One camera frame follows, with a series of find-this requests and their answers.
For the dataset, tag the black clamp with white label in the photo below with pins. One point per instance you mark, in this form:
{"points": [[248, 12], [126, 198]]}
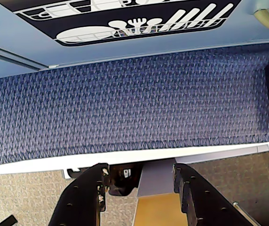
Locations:
{"points": [[121, 181]]}

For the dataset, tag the yellow flat panel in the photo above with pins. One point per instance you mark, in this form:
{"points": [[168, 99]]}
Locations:
{"points": [[158, 212]]}

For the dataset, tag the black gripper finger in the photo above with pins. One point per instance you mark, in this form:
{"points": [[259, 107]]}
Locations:
{"points": [[78, 202], [207, 207]]}

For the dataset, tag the white desk bracket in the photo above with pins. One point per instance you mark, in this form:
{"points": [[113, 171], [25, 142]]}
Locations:
{"points": [[66, 173]]}

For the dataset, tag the light blue toy kitchen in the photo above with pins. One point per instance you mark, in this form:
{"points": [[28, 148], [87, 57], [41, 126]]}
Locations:
{"points": [[148, 50]]}

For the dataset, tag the black dishwasher rack decal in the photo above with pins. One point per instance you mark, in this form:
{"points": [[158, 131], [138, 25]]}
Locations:
{"points": [[82, 21]]}

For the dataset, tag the silver metal bolt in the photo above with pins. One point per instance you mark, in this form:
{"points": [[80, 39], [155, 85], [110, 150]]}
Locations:
{"points": [[236, 204]]}

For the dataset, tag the gray metal desk beam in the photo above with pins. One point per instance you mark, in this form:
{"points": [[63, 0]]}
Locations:
{"points": [[156, 179]]}

